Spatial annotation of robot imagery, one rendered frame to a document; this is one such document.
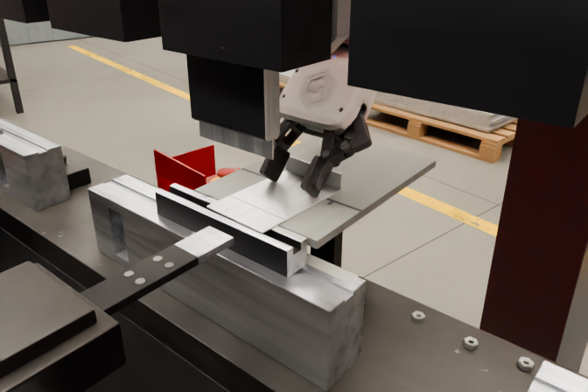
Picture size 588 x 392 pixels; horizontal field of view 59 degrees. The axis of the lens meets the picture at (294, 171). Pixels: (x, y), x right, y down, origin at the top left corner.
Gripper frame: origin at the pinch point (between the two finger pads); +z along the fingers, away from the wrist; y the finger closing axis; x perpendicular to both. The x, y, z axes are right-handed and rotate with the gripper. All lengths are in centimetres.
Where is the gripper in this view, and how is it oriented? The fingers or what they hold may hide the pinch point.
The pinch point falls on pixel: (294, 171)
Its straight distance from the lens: 59.3
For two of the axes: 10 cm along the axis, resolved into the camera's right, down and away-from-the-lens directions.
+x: 4.9, 3.6, 7.9
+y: 7.6, 2.7, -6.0
